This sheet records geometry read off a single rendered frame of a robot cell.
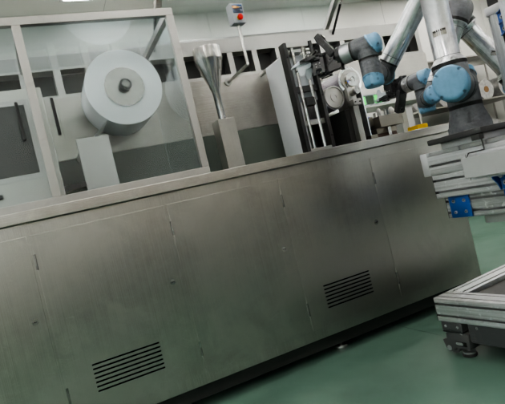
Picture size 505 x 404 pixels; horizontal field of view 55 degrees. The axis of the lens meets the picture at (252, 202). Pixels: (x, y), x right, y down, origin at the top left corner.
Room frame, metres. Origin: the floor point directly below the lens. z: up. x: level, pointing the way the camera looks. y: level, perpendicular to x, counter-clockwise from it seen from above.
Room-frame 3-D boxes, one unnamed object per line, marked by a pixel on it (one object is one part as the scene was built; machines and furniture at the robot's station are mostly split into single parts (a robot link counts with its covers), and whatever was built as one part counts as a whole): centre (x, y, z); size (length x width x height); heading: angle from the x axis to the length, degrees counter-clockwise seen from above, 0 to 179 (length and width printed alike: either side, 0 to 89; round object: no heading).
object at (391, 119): (2.78, -0.76, 1.00); 0.40 x 0.16 x 0.06; 23
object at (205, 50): (2.38, 0.05, 1.50); 0.14 x 0.14 x 0.06
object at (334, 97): (2.63, -0.50, 1.17); 0.26 x 0.12 x 0.12; 23
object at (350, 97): (2.51, -0.64, 1.05); 0.06 x 0.05 x 0.31; 23
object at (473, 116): (1.76, -0.84, 0.87); 0.15 x 0.15 x 0.10
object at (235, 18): (2.38, -0.14, 1.66); 0.07 x 0.07 x 0.10; 30
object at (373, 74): (1.81, -0.55, 1.12); 0.11 x 0.08 x 0.11; 146
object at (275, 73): (2.58, -0.29, 1.17); 0.34 x 0.05 x 0.54; 23
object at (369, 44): (1.79, -0.55, 1.21); 0.11 x 0.08 x 0.09; 56
